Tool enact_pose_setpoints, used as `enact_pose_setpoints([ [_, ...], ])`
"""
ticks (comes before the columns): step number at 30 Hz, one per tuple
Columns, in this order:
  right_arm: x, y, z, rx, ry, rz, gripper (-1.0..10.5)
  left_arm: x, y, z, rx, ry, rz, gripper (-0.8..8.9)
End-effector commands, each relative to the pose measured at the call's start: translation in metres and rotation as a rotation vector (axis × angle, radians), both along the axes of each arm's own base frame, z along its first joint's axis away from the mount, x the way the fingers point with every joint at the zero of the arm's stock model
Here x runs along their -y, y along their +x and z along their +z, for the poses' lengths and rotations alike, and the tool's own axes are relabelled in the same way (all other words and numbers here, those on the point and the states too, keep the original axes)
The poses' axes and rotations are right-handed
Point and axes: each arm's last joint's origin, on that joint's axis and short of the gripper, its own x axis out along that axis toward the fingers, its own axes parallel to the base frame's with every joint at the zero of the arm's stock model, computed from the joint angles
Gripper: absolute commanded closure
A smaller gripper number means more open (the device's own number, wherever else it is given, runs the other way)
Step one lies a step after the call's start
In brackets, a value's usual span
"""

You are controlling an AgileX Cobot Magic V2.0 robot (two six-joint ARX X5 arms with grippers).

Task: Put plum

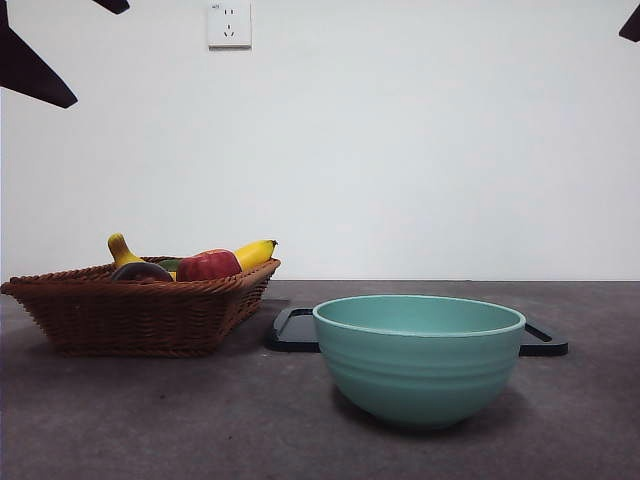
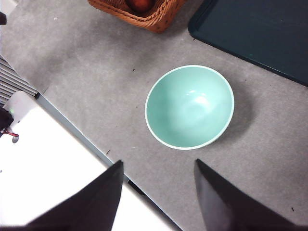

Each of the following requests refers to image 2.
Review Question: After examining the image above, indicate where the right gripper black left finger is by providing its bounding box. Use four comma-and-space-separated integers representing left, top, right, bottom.
0, 159, 124, 231

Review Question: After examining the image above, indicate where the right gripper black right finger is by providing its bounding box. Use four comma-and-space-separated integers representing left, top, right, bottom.
194, 158, 308, 231

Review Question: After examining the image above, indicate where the teal ribbed bowl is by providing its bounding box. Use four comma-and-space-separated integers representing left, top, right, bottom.
144, 64, 235, 150

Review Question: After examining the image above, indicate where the white cylindrical device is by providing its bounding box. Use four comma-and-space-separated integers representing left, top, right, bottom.
2, 90, 37, 126

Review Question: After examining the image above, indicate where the grey ribbed panel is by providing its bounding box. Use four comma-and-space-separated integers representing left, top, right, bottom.
0, 55, 40, 106

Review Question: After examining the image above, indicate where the black rectangular tray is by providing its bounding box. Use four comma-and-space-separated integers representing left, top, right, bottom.
188, 0, 308, 87

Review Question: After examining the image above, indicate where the brown wicker basket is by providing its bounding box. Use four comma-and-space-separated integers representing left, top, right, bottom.
87, 0, 188, 34

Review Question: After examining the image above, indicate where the red apple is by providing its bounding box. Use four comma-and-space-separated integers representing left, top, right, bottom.
125, 0, 157, 13

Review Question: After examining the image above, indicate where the red cable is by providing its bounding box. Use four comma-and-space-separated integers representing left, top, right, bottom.
0, 128, 20, 138

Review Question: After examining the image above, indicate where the black mount block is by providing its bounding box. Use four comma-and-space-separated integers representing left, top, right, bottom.
0, 107, 14, 138

